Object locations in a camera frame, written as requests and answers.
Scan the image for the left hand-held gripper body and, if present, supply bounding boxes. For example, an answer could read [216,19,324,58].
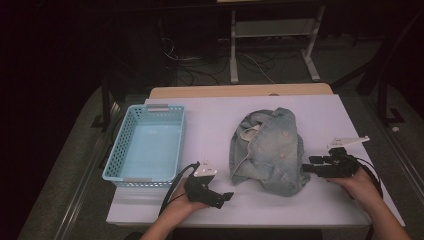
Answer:
[184,159,226,210]

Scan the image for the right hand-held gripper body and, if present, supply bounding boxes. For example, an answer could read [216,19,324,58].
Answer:
[319,135,371,179]

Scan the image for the faded denim shorts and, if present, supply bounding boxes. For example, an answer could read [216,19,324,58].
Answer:
[229,107,312,198]

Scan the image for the light blue plastic basket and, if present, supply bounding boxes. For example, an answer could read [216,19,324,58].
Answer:
[101,103,186,188]

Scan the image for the person's left hand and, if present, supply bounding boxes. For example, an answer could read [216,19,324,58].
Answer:
[164,181,208,218]

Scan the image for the person's right hand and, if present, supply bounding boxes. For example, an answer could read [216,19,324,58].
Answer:
[327,166,382,205]

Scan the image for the black metal stand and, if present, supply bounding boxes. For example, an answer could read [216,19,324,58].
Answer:
[91,74,128,133]
[376,76,406,126]

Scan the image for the white metal stand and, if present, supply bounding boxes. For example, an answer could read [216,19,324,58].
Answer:
[229,4,326,84]

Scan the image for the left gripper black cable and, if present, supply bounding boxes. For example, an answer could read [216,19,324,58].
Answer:
[159,161,201,216]

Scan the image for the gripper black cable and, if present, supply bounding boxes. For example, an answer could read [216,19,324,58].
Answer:
[159,161,201,216]
[353,156,384,240]

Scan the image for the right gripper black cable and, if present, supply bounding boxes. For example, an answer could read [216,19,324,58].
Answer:
[353,156,384,240]

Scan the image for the tangle of floor cables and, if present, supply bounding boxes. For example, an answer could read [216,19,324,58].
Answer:
[161,36,278,86]

